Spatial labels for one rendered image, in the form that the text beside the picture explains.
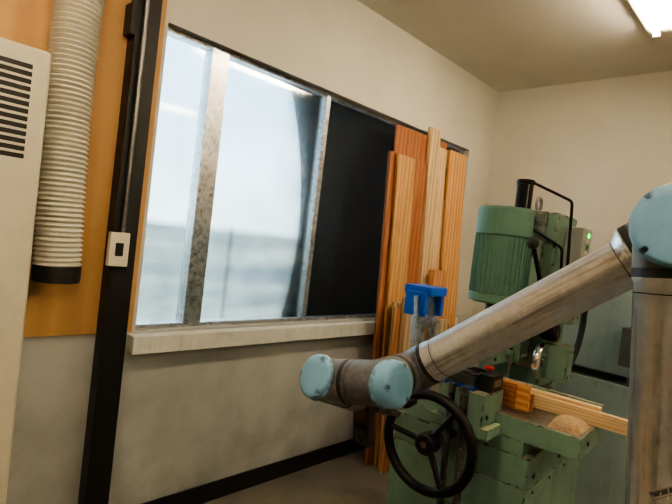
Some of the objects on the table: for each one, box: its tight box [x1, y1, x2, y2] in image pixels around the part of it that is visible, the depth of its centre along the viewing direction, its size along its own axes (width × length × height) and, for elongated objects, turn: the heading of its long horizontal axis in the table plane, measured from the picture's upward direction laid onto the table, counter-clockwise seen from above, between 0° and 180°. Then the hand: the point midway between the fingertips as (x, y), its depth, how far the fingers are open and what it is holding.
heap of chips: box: [546, 414, 591, 436], centre depth 139 cm, size 8×12×3 cm
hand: (397, 414), depth 127 cm, fingers closed
